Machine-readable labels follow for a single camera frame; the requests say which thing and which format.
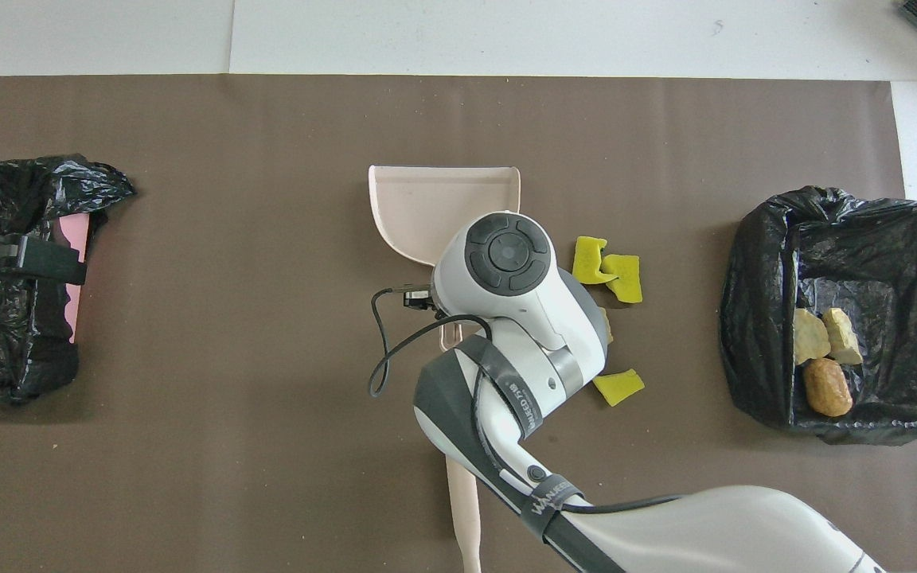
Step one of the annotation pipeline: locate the brown paper table mat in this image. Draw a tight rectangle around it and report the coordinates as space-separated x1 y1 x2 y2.
0 74 917 573

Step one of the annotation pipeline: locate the beige hand brush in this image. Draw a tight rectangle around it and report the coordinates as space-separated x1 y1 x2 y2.
444 454 482 573

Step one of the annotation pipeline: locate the orange striped sponge chunk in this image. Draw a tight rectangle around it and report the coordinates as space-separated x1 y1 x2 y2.
793 308 832 365

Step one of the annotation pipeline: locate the yellow sponge piece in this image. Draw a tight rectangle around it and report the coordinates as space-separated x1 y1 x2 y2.
602 254 642 305
572 236 618 286

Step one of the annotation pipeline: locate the pale yellow sponge chunk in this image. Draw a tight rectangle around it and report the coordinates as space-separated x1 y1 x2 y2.
822 308 864 366

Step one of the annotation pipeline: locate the brown round sponge chunk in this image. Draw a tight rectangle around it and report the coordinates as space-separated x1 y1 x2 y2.
803 357 854 418

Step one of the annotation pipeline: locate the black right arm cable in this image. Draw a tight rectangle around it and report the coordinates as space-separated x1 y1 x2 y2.
369 286 690 514

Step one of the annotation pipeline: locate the yellow sponge wedge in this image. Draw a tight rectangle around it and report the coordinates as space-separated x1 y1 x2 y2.
592 368 646 407

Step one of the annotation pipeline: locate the pink plastic bin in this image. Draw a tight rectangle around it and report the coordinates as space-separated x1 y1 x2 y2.
53 213 92 345

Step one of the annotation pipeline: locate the black bag lined bin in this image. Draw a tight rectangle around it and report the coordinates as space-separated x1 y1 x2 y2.
719 185 917 446

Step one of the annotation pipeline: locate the pale pink dustpan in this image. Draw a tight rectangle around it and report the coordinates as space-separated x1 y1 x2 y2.
369 165 521 351

